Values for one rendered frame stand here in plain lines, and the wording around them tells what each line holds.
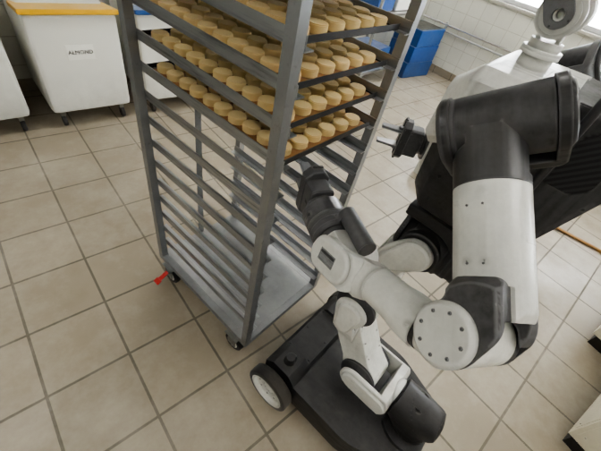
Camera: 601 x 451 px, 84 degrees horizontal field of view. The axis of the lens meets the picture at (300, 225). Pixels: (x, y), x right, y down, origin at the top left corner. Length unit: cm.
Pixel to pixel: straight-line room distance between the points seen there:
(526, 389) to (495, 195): 178
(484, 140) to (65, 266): 190
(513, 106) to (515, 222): 14
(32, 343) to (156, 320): 48
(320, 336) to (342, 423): 34
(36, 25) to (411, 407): 276
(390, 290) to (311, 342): 101
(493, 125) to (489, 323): 24
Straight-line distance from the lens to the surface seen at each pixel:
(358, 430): 146
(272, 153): 76
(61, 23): 277
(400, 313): 50
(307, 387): 145
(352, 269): 54
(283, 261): 175
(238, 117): 94
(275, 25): 73
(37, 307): 193
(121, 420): 160
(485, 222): 44
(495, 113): 49
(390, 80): 107
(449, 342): 43
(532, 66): 71
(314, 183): 70
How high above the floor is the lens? 151
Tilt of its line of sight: 44 degrees down
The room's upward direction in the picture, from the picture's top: 15 degrees clockwise
